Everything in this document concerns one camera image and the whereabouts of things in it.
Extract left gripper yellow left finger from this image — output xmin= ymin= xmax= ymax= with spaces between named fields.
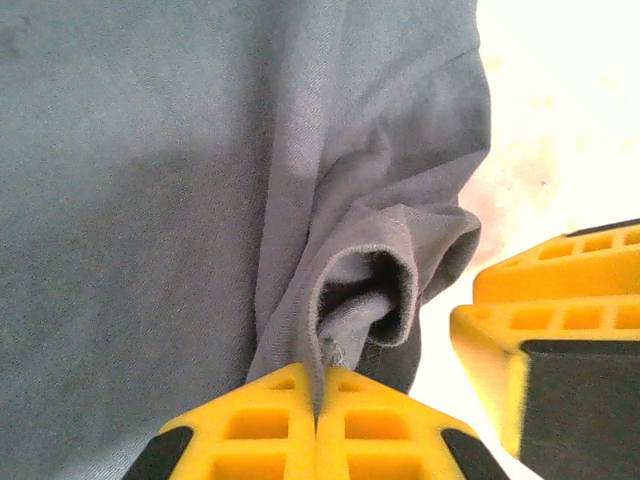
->
xmin=122 ymin=363 xmax=319 ymax=480

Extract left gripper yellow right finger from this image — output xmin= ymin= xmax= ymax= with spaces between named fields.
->
xmin=317 ymin=369 xmax=509 ymax=480

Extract grey t-shirt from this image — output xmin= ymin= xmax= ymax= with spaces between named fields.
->
xmin=0 ymin=0 xmax=494 ymax=480

